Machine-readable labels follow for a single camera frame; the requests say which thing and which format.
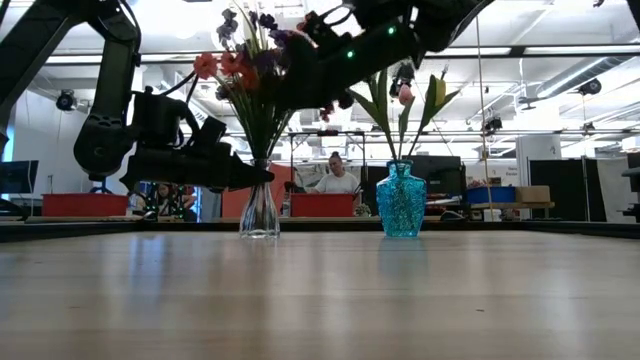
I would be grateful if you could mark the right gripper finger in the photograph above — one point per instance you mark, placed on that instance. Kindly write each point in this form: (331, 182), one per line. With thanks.
(301, 60)
(302, 92)

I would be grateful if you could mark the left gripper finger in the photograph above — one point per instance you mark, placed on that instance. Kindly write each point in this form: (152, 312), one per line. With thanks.
(251, 166)
(247, 180)

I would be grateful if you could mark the clear glass vase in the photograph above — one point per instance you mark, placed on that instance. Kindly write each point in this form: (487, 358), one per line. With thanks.
(259, 215)

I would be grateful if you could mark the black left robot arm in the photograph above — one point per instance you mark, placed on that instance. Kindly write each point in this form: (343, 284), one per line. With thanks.
(115, 75)

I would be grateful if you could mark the blue glass vase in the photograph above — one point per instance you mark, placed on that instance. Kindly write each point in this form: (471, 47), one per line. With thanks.
(401, 205)

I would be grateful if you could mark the orange partition panel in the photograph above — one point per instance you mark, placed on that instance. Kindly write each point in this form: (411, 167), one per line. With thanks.
(281, 172)

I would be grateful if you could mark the dark background robot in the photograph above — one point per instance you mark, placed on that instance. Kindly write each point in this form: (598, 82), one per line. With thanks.
(172, 202)

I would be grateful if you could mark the red plastic bin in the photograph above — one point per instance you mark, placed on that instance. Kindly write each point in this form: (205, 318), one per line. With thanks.
(85, 205)
(322, 205)

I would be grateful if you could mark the thin hanging pole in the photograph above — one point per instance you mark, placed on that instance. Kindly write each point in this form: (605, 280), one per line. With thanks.
(481, 100)

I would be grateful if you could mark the black monitor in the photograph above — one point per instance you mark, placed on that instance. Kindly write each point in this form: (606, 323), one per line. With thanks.
(442, 175)

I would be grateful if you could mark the dark computer monitor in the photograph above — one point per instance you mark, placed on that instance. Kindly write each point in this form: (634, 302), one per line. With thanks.
(17, 176)

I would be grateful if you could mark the blue plastic bin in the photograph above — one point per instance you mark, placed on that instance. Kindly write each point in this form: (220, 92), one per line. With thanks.
(490, 195)

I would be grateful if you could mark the white pillar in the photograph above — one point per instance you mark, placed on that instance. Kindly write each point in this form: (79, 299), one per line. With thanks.
(537, 160)

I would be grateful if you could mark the brown cardboard box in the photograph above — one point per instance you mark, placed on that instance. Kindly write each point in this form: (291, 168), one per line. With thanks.
(533, 194)

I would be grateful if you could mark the wooden work table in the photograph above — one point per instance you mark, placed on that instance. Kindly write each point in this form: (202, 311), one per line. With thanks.
(530, 205)

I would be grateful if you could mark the black partition panel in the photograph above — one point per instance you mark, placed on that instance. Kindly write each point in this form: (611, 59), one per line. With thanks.
(570, 190)

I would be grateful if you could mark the black equipment stand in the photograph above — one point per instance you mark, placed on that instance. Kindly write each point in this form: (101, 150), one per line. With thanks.
(634, 185)

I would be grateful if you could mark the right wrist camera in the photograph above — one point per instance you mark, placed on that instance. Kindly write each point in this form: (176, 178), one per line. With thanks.
(320, 30)

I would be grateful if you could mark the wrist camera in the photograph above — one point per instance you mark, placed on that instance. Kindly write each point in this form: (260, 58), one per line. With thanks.
(320, 30)
(210, 131)

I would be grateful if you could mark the black ceiling camera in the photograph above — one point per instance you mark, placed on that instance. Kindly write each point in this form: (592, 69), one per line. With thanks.
(400, 77)
(590, 86)
(65, 100)
(493, 125)

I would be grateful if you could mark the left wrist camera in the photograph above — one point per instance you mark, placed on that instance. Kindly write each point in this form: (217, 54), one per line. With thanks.
(210, 131)

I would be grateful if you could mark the black frame workstation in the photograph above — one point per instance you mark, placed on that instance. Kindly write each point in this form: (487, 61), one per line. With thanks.
(327, 133)

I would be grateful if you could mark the black aluminium table frame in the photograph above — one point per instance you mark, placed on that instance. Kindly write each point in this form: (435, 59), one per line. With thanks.
(100, 232)

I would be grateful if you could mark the silver ceiling duct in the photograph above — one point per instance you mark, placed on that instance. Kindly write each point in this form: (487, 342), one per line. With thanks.
(555, 85)

